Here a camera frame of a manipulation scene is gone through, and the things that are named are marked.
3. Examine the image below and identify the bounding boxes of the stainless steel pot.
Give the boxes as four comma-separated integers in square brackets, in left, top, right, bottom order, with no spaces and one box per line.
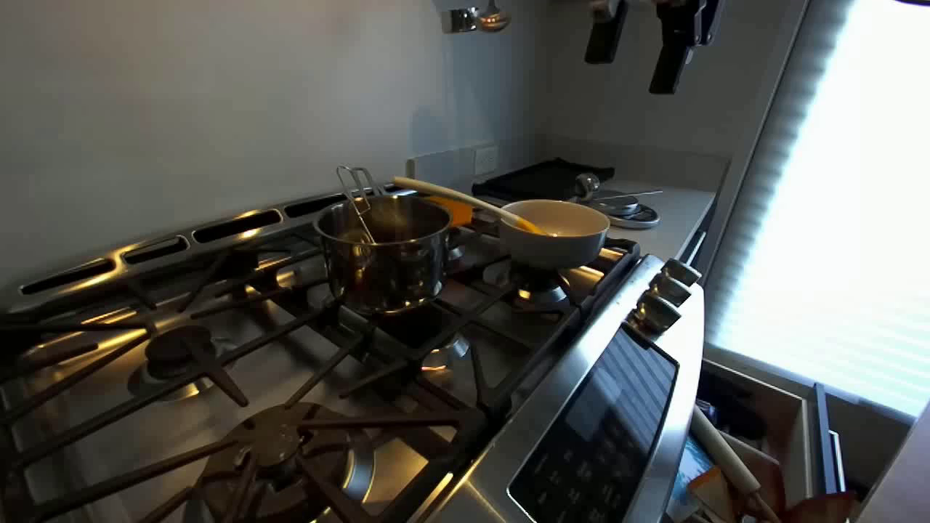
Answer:
[314,162,457,315]

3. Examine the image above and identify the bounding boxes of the hanging steel ladle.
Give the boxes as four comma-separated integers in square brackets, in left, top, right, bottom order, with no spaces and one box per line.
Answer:
[444,0,514,36]

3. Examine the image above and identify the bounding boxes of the black griddle tray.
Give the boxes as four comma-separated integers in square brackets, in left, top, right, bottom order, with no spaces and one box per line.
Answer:
[472,156,619,203]

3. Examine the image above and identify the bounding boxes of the small steel pan with lid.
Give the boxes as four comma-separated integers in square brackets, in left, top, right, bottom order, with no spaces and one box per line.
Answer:
[579,171,662,233]

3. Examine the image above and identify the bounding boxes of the white bowl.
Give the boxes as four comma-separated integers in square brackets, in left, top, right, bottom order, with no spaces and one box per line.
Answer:
[473,198,613,272]

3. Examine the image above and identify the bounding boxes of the steel range knob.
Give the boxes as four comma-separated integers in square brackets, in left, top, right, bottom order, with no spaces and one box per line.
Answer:
[648,272,693,307]
[667,256,703,288]
[632,290,684,339]

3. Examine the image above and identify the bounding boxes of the white window blind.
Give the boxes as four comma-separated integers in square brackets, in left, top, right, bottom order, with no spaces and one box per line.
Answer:
[709,0,930,418]

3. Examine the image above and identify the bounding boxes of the wooden drawer box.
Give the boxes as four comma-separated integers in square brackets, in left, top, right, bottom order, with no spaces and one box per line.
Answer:
[678,357,819,523]

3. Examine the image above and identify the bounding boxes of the stainless steel gas range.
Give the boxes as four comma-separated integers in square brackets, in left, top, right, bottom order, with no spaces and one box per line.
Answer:
[0,182,709,523]

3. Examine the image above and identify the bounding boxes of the wooden rolling pin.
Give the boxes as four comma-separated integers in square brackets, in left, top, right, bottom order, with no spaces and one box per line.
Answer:
[688,405,781,523]

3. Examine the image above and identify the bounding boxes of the white wall outlet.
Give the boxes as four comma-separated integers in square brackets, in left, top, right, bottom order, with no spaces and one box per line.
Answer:
[472,143,502,175]

